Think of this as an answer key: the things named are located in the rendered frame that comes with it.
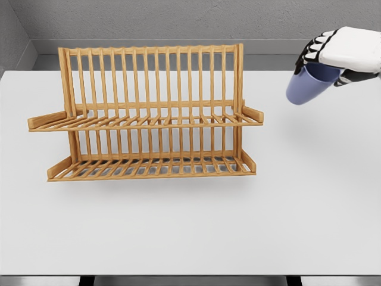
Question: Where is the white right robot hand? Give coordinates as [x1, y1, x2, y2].
[294, 26, 381, 88]

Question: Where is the blue plastic cup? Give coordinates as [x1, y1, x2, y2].
[285, 62, 344, 106]

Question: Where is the wooden two-tier dish rack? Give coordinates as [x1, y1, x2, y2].
[27, 43, 265, 182]

